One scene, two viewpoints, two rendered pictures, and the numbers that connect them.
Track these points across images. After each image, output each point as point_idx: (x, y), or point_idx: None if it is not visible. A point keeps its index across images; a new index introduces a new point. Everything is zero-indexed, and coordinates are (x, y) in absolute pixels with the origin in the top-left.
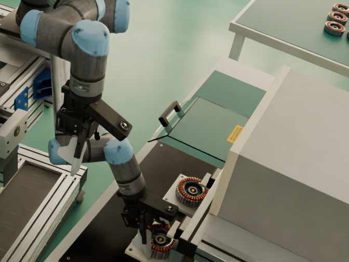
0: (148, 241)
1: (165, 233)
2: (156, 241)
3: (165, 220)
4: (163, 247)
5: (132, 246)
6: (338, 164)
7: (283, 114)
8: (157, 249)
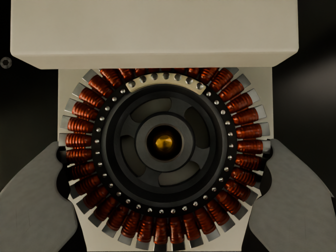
0: (308, 193)
1: (109, 137)
2: (192, 152)
3: (38, 177)
4: (214, 99)
5: (237, 235)
6: None
7: None
8: (247, 124)
